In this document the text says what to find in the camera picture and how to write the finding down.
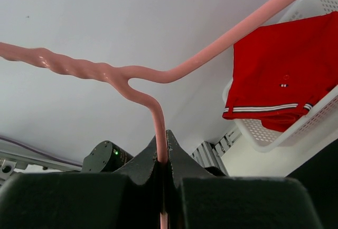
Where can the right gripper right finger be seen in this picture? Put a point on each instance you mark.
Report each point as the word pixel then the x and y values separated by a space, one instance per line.
pixel 198 199

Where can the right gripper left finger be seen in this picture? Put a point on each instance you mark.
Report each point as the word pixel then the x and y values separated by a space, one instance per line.
pixel 126 198

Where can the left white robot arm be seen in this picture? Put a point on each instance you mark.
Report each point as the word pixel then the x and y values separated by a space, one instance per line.
pixel 105 157

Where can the pink hanger of black trousers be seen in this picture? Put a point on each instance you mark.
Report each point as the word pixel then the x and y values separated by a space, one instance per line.
pixel 118 77

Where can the black trousers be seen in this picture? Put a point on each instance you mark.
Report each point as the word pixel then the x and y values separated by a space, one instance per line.
pixel 319 176

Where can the red trousers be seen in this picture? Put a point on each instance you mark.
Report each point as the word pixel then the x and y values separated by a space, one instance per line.
pixel 281 71

